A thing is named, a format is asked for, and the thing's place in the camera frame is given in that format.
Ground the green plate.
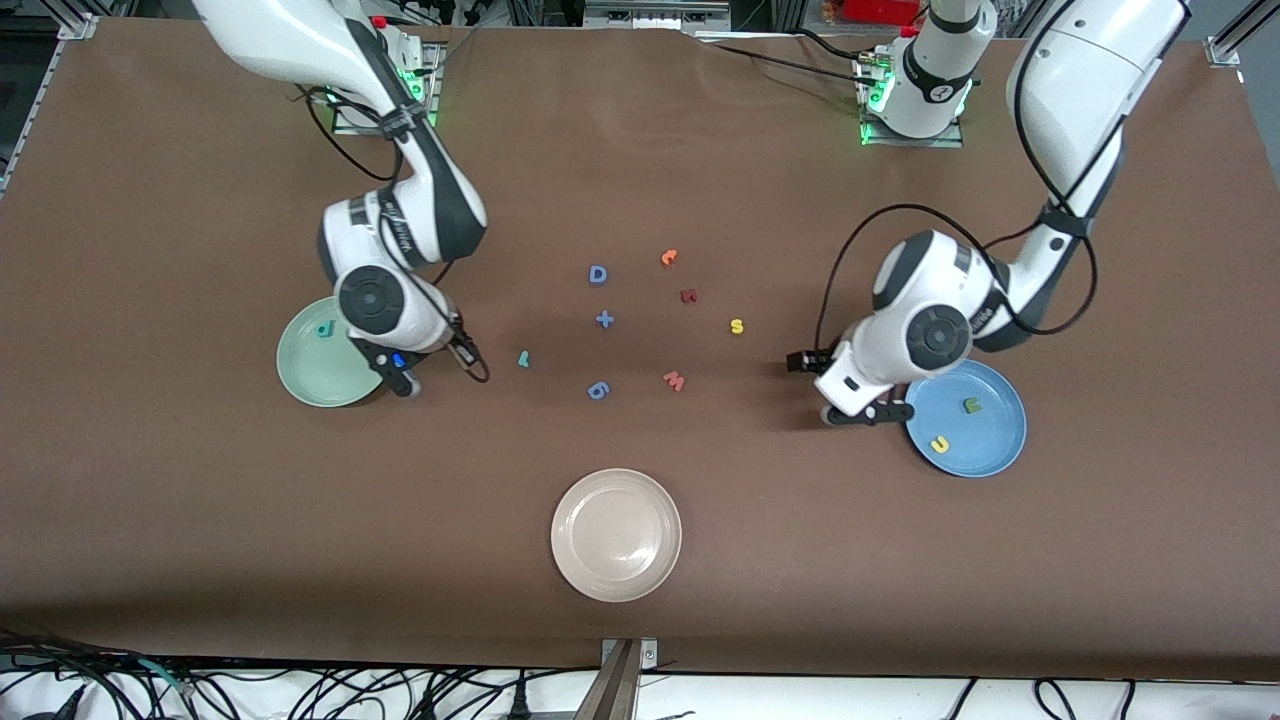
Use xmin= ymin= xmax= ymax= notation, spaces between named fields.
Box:
xmin=276 ymin=296 xmax=386 ymax=409

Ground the blue plate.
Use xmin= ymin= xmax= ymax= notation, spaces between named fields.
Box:
xmin=905 ymin=358 xmax=1028 ymax=479

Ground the beige plate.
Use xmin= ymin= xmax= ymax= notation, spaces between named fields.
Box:
xmin=550 ymin=468 xmax=683 ymax=603

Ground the brown table cover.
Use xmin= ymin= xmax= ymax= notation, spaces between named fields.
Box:
xmin=0 ymin=18 xmax=1280 ymax=683

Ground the red box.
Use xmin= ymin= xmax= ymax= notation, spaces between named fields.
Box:
xmin=843 ymin=0 xmax=926 ymax=27

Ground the grey equipment box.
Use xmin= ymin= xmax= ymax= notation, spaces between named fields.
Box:
xmin=583 ymin=0 xmax=733 ymax=31

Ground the aluminium corner profile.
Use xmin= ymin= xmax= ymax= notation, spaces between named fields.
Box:
xmin=1205 ymin=0 xmax=1280 ymax=69

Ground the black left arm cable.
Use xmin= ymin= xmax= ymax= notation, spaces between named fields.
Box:
xmin=815 ymin=0 xmax=1186 ymax=353

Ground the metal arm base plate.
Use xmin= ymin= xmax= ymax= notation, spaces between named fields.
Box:
xmin=858 ymin=50 xmax=966 ymax=149
xmin=332 ymin=40 xmax=444 ymax=137

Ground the black base cable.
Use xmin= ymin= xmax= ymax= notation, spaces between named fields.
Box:
xmin=697 ymin=40 xmax=881 ymax=85
xmin=790 ymin=28 xmax=886 ymax=63

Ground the aluminium mount post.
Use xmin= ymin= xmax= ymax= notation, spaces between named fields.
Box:
xmin=575 ymin=638 xmax=659 ymax=720

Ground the teal floor cable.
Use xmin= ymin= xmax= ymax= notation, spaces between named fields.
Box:
xmin=138 ymin=658 xmax=193 ymax=698

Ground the aluminium edge rail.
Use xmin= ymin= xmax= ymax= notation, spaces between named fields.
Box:
xmin=0 ymin=12 xmax=101 ymax=196

